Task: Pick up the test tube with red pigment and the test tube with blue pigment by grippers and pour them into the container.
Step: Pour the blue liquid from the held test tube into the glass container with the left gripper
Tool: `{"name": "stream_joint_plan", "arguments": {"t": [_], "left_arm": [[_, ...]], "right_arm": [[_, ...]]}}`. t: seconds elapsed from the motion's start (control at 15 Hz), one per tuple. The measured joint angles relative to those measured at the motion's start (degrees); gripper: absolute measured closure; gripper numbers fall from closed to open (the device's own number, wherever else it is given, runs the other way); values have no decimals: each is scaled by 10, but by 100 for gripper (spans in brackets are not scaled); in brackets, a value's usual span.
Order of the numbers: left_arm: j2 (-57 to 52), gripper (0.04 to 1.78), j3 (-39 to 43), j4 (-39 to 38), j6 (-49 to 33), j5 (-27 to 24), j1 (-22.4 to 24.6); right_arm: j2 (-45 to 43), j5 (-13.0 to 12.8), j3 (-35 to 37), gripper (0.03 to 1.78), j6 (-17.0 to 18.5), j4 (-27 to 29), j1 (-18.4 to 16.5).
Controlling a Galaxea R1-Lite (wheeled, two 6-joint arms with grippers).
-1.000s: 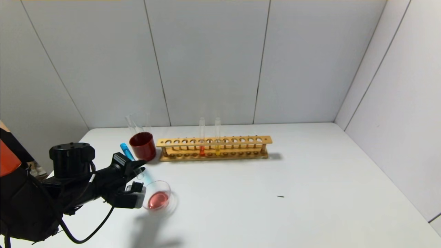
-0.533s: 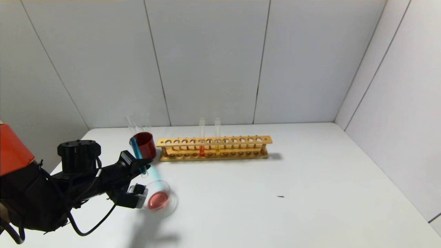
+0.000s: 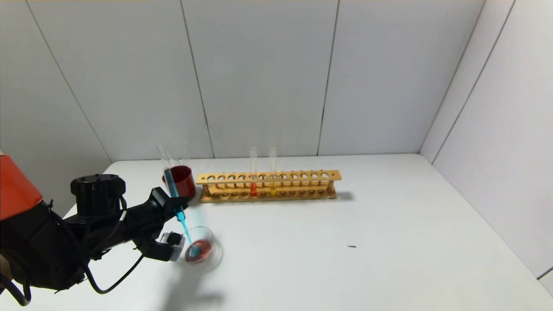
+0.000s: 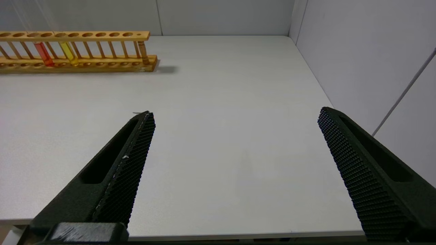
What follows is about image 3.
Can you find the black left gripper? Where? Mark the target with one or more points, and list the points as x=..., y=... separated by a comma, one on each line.
x=159, y=199

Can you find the test tube blue pigment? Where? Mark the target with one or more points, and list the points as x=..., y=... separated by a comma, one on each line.
x=173, y=190

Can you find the test tube orange-red pigment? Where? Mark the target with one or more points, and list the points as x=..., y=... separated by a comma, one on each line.
x=185, y=153

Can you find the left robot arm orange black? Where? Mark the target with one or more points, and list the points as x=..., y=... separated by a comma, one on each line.
x=39, y=250

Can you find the test tube red pigment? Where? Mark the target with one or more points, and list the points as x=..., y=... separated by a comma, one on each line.
x=253, y=189

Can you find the wooden test tube rack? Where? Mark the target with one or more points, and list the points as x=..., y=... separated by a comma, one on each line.
x=268, y=177

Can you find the test tube yellow pigment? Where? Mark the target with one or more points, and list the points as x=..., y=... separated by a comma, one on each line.
x=273, y=188

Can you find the dark red cup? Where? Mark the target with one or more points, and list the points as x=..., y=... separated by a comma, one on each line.
x=186, y=183

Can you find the clear glass dish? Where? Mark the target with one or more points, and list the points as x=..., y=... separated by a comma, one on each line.
x=209, y=252

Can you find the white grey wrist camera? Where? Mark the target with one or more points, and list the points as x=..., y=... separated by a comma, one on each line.
x=173, y=246

